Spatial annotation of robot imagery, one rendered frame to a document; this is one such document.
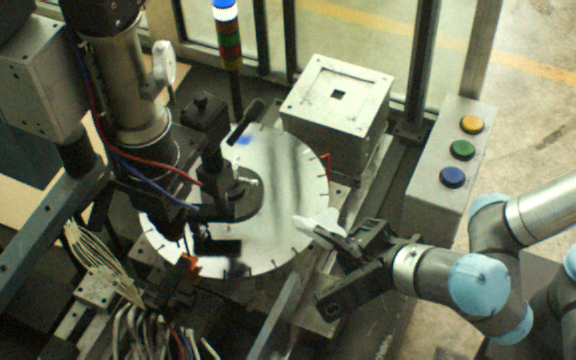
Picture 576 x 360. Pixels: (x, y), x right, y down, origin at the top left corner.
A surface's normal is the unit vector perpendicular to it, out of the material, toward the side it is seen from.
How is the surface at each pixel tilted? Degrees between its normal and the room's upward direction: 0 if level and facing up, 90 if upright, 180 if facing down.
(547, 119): 0
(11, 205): 0
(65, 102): 90
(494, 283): 56
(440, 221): 90
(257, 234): 0
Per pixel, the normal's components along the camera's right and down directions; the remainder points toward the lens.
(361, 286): 0.18, 0.35
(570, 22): -0.04, -0.60
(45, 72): 0.91, 0.31
